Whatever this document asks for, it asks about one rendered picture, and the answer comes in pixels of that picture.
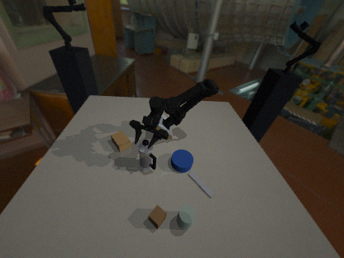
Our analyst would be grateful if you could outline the blue cylinder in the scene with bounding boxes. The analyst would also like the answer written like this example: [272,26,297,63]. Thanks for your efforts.
[171,150,194,173]

